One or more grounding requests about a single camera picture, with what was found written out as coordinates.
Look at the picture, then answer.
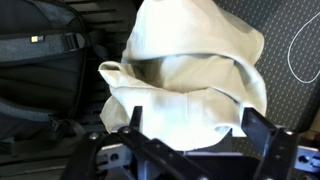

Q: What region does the beige clothing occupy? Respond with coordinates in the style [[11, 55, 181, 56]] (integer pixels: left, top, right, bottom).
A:
[[97, 0, 269, 152]]

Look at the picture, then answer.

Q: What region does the thin white floor cable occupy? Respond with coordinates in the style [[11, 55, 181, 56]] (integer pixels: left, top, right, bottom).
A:
[[287, 12, 320, 85]]

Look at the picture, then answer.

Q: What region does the black grey backpack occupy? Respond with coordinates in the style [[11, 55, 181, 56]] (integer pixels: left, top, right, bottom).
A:
[[0, 0, 101, 158]]

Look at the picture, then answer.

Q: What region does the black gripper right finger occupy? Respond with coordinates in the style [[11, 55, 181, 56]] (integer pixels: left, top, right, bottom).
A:
[[240, 106, 301, 180]]

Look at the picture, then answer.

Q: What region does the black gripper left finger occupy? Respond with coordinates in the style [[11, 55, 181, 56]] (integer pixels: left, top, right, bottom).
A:
[[59, 105, 212, 180]]

